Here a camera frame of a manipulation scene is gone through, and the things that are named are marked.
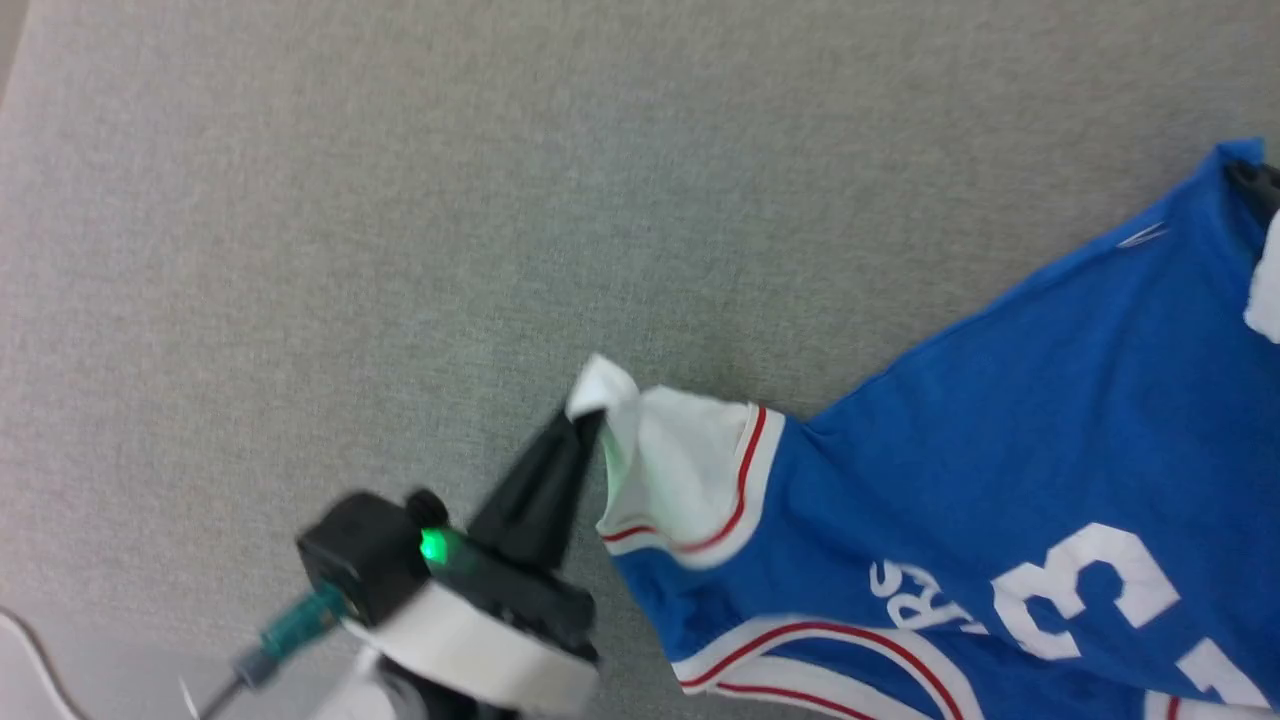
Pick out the blue basketball jersey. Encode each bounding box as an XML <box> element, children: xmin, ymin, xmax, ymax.
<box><xmin>565</xmin><ymin>138</ymin><xmax>1280</xmax><ymax>720</ymax></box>

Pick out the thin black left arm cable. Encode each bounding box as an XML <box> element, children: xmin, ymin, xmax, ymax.
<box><xmin>198</xmin><ymin>645</ymin><xmax>276</xmax><ymax>720</ymax></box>

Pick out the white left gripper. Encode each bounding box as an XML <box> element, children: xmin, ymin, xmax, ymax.
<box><xmin>343</xmin><ymin>407</ymin><xmax>607</xmax><ymax>717</ymax></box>

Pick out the green left cable connector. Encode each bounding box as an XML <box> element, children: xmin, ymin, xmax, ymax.
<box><xmin>260</xmin><ymin>582</ymin><xmax>353</xmax><ymax>661</ymax></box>

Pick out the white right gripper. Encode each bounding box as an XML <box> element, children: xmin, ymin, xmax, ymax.
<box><xmin>1226</xmin><ymin>158</ymin><xmax>1280</xmax><ymax>346</ymax></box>

